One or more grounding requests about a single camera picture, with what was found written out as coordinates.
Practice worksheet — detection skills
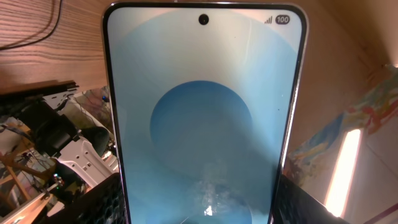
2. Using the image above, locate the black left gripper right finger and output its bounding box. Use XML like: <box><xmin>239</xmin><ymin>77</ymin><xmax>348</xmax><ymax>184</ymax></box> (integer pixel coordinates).
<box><xmin>272</xmin><ymin>175</ymin><xmax>348</xmax><ymax>224</ymax></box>

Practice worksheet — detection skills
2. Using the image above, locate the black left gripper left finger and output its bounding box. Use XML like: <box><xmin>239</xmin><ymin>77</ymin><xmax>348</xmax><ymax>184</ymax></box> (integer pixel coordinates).
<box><xmin>42</xmin><ymin>173</ymin><xmax>127</xmax><ymax>224</ymax></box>

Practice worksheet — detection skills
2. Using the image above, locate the blue Galaxy smartphone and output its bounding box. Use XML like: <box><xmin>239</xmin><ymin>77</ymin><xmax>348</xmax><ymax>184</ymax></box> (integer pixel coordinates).
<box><xmin>102</xmin><ymin>2</ymin><xmax>307</xmax><ymax>223</ymax></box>

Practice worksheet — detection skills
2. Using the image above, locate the black USB charging cable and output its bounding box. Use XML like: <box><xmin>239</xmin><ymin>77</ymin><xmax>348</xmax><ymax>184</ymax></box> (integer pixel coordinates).
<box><xmin>0</xmin><ymin>0</ymin><xmax>63</xmax><ymax>52</ymax></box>

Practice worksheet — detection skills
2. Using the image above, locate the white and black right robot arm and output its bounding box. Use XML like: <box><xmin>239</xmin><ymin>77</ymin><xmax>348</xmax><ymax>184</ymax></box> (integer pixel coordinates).
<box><xmin>1</xmin><ymin>93</ymin><xmax>119</xmax><ymax>188</ymax></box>

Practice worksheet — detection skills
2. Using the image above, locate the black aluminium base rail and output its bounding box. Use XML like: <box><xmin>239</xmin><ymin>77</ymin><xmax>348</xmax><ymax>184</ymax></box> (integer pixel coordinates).
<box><xmin>1</xmin><ymin>81</ymin><xmax>80</xmax><ymax>109</ymax></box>

